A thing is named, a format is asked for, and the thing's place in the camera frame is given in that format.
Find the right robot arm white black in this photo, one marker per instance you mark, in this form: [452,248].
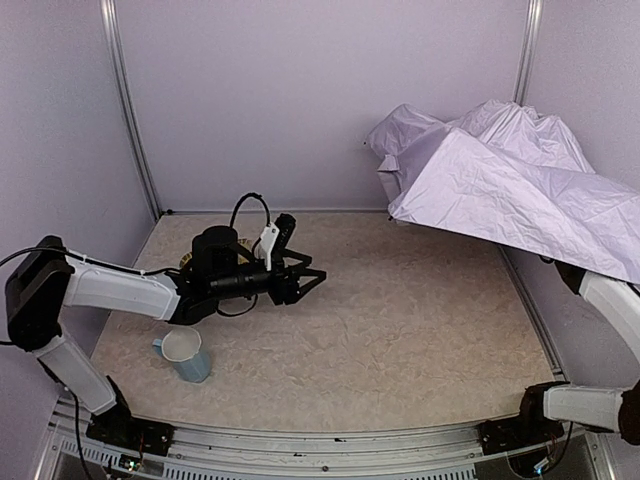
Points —
[599,344]

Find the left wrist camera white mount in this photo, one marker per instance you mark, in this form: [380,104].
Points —
[274,237]

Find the light blue plastic pitcher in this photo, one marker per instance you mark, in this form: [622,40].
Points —
[183,348]

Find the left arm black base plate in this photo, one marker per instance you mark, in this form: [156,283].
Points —
[141,435]

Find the lilac folding umbrella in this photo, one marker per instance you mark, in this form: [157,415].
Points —
[506,174]

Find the aluminium corner post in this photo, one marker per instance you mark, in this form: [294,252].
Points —
[527,55]
[114,43]

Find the right aluminium corner post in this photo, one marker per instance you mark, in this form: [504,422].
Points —
[527,55]

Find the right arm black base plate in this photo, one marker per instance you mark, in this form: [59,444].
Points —
[503,435]

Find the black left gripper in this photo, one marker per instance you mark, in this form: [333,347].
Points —
[288,278]

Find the aluminium front rail frame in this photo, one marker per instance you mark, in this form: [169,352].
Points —
[205,452]

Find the left aluminium corner post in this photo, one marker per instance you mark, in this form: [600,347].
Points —
[114,43]

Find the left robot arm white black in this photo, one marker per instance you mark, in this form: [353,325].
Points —
[51,277]

